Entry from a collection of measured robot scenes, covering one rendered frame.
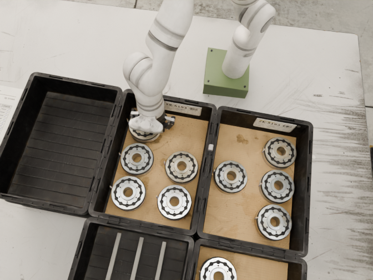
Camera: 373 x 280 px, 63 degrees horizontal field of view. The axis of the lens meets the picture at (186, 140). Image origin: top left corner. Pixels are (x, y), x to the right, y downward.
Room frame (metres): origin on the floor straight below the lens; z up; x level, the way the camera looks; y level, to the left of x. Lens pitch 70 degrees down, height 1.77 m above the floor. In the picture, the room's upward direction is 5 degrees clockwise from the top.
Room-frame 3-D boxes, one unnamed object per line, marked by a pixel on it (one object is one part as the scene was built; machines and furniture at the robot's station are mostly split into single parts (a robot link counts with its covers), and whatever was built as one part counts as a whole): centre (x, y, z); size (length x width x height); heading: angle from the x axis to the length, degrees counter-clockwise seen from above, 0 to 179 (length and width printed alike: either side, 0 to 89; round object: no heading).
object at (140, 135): (0.37, 0.14, 0.88); 0.10 x 0.10 x 0.01
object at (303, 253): (0.23, -0.22, 0.92); 0.40 x 0.30 x 0.02; 175
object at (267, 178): (0.22, -0.29, 0.86); 0.10 x 0.10 x 0.01
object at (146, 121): (0.35, 0.11, 1.04); 0.11 x 0.09 x 0.06; 175
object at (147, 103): (0.37, 0.11, 1.14); 0.09 x 0.07 x 0.15; 50
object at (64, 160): (0.28, 0.38, 0.87); 0.40 x 0.30 x 0.11; 175
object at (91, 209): (0.25, 0.08, 0.92); 0.40 x 0.30 x 0.02; 175
